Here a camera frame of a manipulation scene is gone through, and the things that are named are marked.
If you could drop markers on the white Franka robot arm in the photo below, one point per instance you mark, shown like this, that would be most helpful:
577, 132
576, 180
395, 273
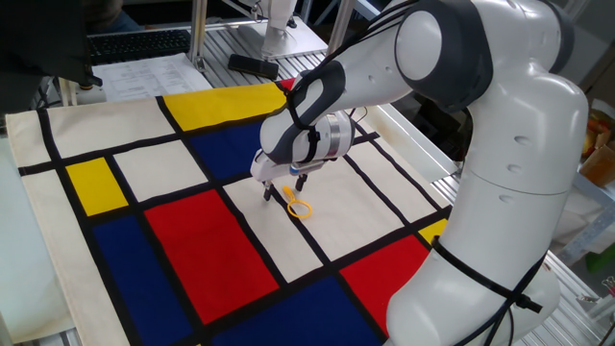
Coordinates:
509, 192

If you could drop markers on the aluminium frame post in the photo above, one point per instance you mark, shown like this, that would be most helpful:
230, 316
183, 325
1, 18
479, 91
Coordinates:
342, 19
198, 33

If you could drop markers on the brown cardboard box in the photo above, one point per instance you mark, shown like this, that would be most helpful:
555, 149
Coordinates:
600, 165

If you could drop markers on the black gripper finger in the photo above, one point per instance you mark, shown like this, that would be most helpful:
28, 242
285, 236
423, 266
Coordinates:
301, 182
267, 191

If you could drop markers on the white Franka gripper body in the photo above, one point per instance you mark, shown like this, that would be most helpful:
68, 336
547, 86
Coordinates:
264, 170

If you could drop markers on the black computer keyboard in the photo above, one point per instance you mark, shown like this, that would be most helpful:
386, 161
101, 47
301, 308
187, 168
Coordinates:
139, 45

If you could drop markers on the Mondrian pattern colour-block cloth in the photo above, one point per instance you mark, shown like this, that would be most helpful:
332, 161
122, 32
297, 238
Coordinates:
206, 250

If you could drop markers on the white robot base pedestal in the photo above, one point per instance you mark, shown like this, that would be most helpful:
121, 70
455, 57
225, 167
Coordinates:
278, 38

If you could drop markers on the black phone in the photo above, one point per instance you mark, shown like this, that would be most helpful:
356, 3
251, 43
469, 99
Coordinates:
253, 66

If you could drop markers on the white printed paper sheets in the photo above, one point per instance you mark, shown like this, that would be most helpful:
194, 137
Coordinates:
149, 77

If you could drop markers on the silver wrist camera blue cap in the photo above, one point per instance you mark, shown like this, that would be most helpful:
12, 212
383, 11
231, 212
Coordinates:
310, 166

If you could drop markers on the green plastic object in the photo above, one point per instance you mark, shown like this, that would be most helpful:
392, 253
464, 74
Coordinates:
600, 259

